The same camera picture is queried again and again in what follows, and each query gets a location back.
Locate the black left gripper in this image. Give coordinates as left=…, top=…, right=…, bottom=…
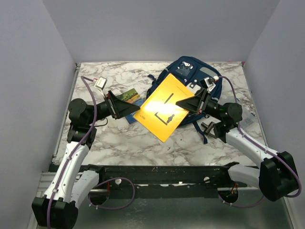
left=88, top=90, right=141, bottom=125

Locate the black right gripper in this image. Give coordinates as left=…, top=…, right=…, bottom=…
left=176, top=88, right=225, bottom=122

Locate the Animal Farm blue book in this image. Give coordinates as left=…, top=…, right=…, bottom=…
left=116, top=88, right=145, bottom=125

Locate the navy blue student backpack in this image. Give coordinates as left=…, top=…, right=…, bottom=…
left=145, top=56, right=224, bottom=145

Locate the yellow notebook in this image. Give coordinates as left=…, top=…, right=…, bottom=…
left=134, top=73, right=194, bottom=142

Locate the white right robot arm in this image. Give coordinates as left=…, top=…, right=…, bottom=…
left=176, top=89, right=302, bottom=201

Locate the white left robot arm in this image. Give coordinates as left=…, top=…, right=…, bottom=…
left=32, top=91, right=140, bottom=229

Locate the clear plastic organizer box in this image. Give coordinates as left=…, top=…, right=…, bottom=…
left=240, top=111, right=256, bottom=129

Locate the steel clamp handle tool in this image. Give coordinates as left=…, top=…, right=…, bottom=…
left=201, top=122, right=217, bottom=139

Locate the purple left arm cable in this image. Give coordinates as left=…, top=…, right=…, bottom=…
left=46, top=76, right=136, bottom=229

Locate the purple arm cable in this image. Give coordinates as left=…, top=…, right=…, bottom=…
left=46, top=76, right=136, bottom=229
left=214, top=75, right=302, bottom=208

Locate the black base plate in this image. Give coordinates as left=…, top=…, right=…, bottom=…
left=76, top=162, right=248, bottom=203

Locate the aluminium rail frame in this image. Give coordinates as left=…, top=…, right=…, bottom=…
left=32, top=57, right=302, bottom=229

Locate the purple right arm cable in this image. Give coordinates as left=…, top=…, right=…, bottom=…
left=214, top=75, right=302, bottom=208

